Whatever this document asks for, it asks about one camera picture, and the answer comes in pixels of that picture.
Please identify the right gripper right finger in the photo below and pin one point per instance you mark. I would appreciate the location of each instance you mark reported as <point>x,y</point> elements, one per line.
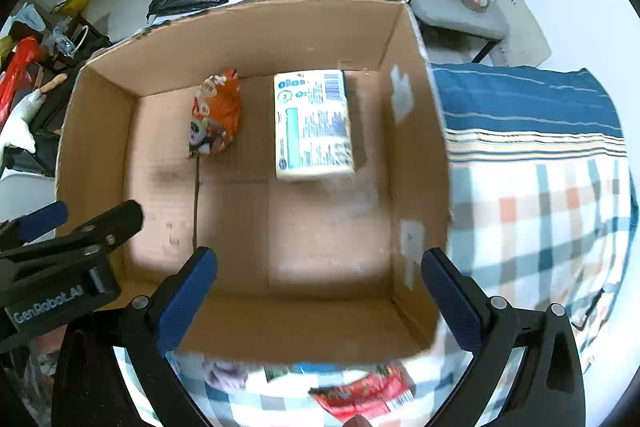
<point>488,332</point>

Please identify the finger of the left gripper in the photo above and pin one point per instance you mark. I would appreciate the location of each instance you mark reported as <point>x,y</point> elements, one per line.
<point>20,231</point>
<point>97,237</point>

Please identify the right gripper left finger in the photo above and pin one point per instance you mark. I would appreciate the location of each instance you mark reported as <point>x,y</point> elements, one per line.
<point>156,325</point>

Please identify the red snack bag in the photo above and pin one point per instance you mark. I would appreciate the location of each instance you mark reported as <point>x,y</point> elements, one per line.
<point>384,390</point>

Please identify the orange snack bag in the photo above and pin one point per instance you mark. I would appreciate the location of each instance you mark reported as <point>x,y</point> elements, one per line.
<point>216,112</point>

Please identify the yellow tissue pack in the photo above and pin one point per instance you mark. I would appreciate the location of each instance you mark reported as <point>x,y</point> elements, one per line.
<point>312,125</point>

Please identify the plaid checkered quilt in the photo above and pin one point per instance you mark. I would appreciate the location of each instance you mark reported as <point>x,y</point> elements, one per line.
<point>541,210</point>

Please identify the red plastic bag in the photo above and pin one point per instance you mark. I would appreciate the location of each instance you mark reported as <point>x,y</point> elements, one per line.
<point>27,51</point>

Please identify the brown cardboard box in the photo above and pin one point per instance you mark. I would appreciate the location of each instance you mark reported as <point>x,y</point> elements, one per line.
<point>314,271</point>

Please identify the beige paper board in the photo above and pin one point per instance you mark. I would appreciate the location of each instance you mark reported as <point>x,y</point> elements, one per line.
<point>524,43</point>

